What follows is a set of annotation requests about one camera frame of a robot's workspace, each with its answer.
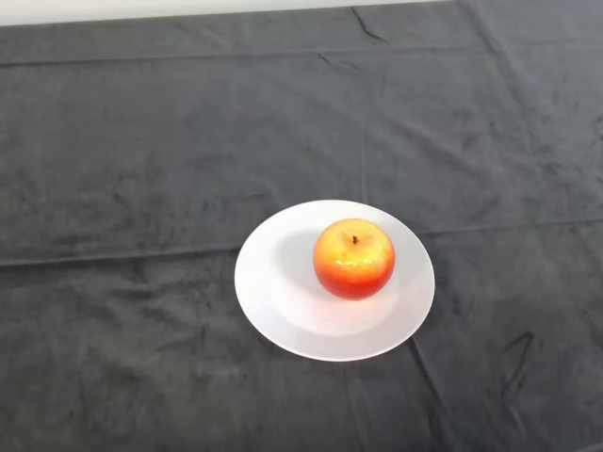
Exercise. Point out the red and yellow apple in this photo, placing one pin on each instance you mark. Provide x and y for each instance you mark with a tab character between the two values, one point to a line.
353	261

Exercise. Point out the white round plate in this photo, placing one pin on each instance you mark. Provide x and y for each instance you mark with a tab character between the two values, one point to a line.
282	301

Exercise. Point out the black cloth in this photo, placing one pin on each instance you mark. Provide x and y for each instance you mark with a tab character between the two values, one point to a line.
301	117

